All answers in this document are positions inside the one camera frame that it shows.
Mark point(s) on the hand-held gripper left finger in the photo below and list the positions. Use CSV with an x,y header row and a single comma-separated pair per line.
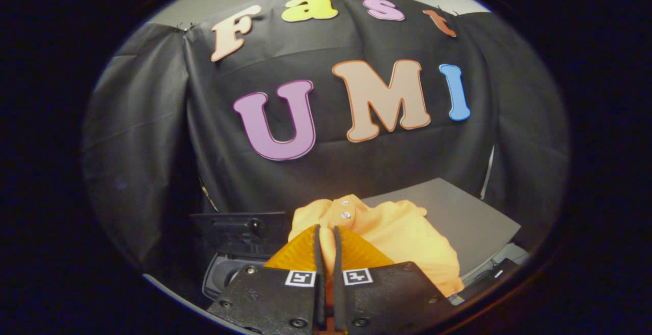
x,y
275,299

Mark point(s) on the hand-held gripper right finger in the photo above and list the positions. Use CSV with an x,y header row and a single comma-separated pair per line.
x,y
387,299

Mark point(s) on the grey washing machine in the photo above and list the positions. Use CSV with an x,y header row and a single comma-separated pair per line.
x,y
221,276

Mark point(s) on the orange shirt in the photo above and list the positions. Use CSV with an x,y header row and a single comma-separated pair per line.
x,y
402,233

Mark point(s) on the black backdrop cloth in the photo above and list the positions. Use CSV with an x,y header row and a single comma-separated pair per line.
x,y
153,121

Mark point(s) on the beige cabinet with dark frame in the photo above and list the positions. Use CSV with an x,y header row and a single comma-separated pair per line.
x,y
458,218

